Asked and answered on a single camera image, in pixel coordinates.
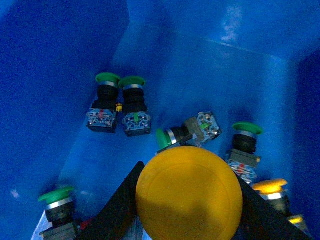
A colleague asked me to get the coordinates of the green push button bottom left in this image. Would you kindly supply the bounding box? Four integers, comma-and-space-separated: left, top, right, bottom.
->
38, 186, 80, 240

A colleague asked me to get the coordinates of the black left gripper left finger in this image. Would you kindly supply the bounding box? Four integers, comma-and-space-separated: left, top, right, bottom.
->
78, 161, 145, 240

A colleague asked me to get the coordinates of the upper right blue crate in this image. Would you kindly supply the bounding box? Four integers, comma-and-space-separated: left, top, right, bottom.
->
0, 0, 320, 240

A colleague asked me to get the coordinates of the yellow push button right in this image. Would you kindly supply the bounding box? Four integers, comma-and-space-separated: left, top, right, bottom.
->
252, 178, 308, 233

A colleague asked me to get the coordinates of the green push button lying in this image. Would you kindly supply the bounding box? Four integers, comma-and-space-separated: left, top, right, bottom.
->
156, 111, 222, 153

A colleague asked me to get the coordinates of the green push button right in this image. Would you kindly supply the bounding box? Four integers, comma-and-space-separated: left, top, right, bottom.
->
225, 121, 263, 186

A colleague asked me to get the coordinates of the green push button far left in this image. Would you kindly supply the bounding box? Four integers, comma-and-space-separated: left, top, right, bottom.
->
86, 72, 121, 134

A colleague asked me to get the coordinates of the yellow mushroom push button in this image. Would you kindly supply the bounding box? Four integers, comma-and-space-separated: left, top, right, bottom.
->
135, 146, 243, 240

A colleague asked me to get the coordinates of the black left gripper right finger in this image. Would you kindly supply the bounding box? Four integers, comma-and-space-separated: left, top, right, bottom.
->
234, 176, 311, 240

